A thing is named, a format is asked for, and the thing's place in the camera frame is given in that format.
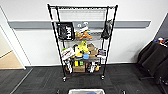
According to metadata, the low tan cardboard box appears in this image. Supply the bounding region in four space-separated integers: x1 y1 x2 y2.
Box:
72 65 86 74

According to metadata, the black hanging pouch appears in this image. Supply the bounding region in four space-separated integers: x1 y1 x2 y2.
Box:
100 19 114 40

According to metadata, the pale basket with dark spots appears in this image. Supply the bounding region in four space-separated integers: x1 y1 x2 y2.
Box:
68 87 105 94

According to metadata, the black bag with white print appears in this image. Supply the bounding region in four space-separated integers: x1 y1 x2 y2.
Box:
55 21 75 42

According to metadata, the red blue white item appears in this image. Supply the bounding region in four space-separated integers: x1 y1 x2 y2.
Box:
154 36 166 45

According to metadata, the white green snack bag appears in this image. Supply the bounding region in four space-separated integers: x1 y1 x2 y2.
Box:
60 46 76 62

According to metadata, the small yellow green box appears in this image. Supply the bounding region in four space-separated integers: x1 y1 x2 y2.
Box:
75 59 82 67

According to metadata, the yellow plush toy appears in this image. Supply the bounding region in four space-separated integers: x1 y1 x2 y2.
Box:
73 40 91 58

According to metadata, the small blue cup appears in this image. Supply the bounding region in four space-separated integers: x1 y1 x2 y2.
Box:
83 53 91 60

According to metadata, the clear white packet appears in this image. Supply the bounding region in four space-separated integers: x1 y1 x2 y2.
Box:
76 21 90 32

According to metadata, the orange snack bag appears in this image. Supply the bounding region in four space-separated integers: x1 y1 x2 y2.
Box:
75 28 94 41

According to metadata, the black wire shelf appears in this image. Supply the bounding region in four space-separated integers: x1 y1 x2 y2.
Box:
46 3 119 82

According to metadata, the small dark printed box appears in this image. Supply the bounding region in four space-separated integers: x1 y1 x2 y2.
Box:
97 48 107 58

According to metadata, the white toy with orange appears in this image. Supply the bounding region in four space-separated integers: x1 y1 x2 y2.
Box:
87 62 101 73

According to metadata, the white door frame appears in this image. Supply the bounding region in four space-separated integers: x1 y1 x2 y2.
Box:
0 6 27 69

